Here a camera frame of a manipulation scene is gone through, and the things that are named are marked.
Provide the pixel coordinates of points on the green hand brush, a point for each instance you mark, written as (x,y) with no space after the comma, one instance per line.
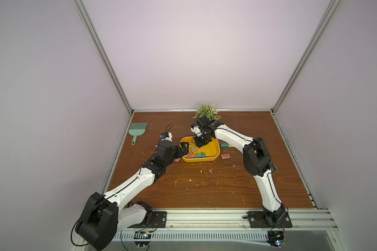
(136,130)

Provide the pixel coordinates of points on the controller board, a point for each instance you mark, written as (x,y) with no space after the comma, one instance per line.
(142,240)
(276,238)

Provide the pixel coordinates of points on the left controller board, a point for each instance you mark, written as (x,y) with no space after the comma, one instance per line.
(142,240)

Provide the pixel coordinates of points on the right controller board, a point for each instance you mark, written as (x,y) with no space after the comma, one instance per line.
(276,238)

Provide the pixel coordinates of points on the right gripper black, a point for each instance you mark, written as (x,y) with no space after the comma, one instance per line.
(200,140)

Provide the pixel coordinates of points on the potted plant blue-grey pot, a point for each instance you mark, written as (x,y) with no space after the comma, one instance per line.
(208,110)

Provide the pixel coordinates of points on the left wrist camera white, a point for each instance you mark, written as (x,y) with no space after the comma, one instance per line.
(166,136)

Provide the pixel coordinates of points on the yellow plastic storage box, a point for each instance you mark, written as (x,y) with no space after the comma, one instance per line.
(209,152)

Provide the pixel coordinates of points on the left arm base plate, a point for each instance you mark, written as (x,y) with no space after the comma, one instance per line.
(150,219)

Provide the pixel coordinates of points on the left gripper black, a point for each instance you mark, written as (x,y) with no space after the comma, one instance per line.
(184,151)

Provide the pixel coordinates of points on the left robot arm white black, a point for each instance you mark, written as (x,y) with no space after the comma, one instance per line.
(106,214)

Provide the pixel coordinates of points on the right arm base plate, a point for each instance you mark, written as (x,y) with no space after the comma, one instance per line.
(260,219)

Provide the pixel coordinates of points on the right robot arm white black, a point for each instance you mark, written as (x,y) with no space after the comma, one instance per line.
(257,162)

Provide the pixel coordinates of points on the aluminium front rail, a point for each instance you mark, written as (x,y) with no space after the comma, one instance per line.
(241,219)

